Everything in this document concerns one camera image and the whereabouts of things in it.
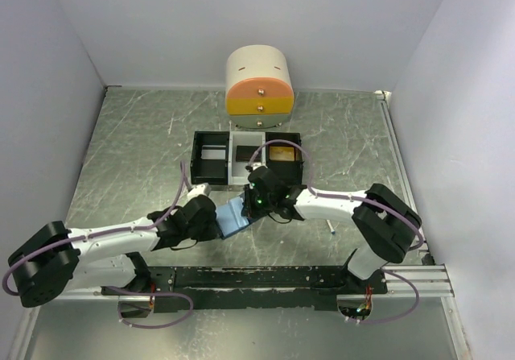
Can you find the blue leather card holder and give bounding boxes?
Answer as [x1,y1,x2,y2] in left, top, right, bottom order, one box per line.
[216,195,255,239]

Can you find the gold card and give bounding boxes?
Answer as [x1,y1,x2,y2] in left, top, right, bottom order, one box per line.
[268,146,299,163]

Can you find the black VIP card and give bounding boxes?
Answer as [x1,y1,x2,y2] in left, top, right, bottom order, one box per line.
[235,145,258,163]

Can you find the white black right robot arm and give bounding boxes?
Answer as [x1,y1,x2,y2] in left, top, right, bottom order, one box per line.
[242,166,423,294]

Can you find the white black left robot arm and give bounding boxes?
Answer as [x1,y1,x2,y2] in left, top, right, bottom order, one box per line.
[2,195,220,308]

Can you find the gold card in tray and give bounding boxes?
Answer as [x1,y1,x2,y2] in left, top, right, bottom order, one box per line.
[268,146,299,163]

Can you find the silver card in tray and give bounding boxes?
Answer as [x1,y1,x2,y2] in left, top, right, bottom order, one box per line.
[200,144,226,160]

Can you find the black right tray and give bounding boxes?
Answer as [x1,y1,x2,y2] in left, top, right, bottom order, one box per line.
[266,131,303,185]

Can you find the black tray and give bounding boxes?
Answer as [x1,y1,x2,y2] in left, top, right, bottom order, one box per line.
[190,131,229,186]
[266,131,303,185]

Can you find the white middle tray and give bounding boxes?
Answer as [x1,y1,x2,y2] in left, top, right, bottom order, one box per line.
[228,131,266,187]

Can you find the black left tray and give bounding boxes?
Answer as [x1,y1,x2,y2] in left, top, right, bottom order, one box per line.
[190,131,229,186]

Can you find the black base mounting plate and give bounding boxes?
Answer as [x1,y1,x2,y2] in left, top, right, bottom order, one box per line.
[123,266,387,313]

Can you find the blue white pen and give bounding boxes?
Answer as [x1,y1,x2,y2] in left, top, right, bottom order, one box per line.
[326,220,336,235]

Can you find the round three-drawer storage box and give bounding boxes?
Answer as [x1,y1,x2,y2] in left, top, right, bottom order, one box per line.
[225,44,295,129]

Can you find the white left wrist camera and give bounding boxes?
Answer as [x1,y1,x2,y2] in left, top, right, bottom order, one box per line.
[187,183,212,199]

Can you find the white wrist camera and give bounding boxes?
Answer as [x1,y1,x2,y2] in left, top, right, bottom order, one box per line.
[245,163,263,173]
[187,183,212,199]

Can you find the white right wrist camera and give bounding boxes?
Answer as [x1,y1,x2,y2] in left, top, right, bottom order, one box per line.
[245,163,263,173]

